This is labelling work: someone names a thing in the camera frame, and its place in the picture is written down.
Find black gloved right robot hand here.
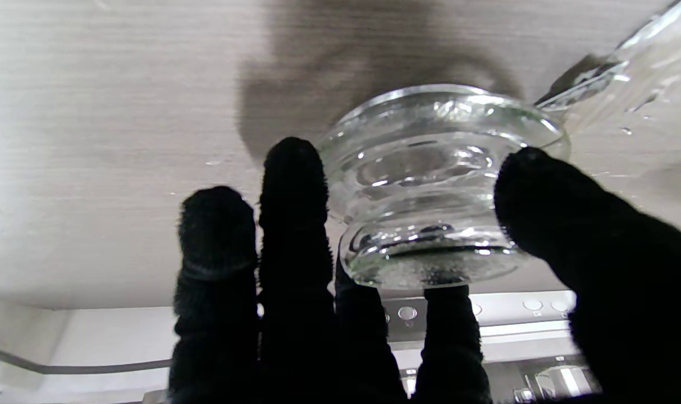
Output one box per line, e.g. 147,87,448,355
168,136,681,404

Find cream plastic funnel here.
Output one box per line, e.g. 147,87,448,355
534,0,681,169

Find clear glass jar lid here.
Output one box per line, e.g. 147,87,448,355
316,84,571,291

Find printed kitchen backdrop banner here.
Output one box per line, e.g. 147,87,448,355
0,289,605,404

